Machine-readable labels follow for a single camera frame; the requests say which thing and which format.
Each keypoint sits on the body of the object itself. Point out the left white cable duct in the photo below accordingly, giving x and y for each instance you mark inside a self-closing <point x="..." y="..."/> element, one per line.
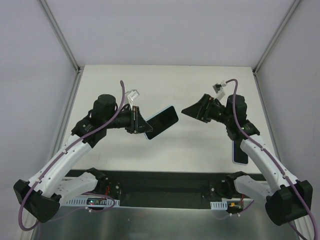
<point x="91" y="201"/>

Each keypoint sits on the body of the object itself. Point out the phone in purple case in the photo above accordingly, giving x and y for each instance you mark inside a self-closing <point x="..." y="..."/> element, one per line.
<point x="238" y="156"/>

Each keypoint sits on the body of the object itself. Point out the white cable duct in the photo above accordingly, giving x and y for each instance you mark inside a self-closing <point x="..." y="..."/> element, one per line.
<point x="219" y="205"/>
<point x="91" y="201"/>

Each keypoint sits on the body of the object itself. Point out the right aluminium frame post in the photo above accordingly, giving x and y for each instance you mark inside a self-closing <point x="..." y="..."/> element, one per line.
<point x="277" y="34"/>

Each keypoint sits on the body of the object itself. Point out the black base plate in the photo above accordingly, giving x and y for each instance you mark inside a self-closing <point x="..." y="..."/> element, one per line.
<point x="174" y="190"/>

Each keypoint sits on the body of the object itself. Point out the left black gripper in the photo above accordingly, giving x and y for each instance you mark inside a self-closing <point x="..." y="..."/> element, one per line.
<point x="135" y="120"/>

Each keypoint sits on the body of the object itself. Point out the aluminium frame post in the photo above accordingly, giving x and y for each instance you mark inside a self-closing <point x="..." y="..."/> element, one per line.
<point x="277" y="34"/>
<point x="59" y="34"/>

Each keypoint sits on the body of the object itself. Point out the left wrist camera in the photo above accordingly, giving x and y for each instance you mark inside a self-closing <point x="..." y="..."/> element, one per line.
<point x="131" y="95"/>

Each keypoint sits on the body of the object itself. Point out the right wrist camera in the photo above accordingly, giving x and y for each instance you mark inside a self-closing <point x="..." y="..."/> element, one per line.
<point x="219" y="90"/>

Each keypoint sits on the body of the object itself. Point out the left aluminium frame post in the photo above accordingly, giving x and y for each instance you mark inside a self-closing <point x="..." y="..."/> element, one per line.
<point x="59" y="34"/>

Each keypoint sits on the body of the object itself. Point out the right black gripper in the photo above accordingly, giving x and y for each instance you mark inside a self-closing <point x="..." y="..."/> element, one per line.
<point x="206" y="108"/>

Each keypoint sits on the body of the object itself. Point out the phone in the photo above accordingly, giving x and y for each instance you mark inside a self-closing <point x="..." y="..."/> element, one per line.
<point x="161" y="122"/>
<point x="238" y="156"/>

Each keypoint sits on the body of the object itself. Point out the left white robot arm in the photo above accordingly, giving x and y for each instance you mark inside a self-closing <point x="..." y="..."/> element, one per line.
<point x="44" y="193"/>

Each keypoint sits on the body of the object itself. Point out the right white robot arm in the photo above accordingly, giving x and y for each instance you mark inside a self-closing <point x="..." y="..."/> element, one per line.
<point x="286" y="198"/>

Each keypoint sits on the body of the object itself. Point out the right white cable duct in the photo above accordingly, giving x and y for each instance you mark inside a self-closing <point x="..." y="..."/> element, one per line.
<point x="219" y="205"/>

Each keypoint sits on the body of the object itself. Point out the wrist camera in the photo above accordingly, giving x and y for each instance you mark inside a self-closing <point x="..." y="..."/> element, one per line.
<point x="219" y="90"/>
<point x="131" y="95"/>

